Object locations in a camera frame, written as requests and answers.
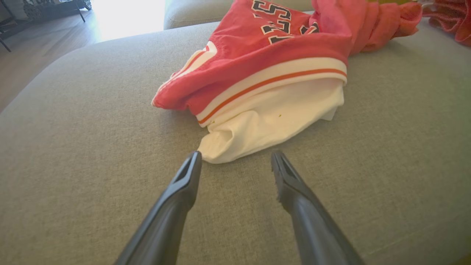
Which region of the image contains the grey fabric sofa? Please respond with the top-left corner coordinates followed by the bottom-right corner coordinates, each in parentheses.
top-left (0, 17), bottom-right (471, 265)

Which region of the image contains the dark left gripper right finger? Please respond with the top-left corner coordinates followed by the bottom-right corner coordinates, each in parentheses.
top-left (271, 151), bottom-right (365, 265)

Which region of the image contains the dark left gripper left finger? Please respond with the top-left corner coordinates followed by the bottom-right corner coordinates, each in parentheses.
top-left (113, 150), bottom-right (203, 265)

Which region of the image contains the red white basketball jersey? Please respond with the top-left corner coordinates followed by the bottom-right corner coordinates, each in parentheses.
top-left (151, 0), bottom-right (424, 165)

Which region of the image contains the black metal frame furniture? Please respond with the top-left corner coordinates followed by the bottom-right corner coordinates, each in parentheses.
top-left (0, 0), bottom-right (93, 53)

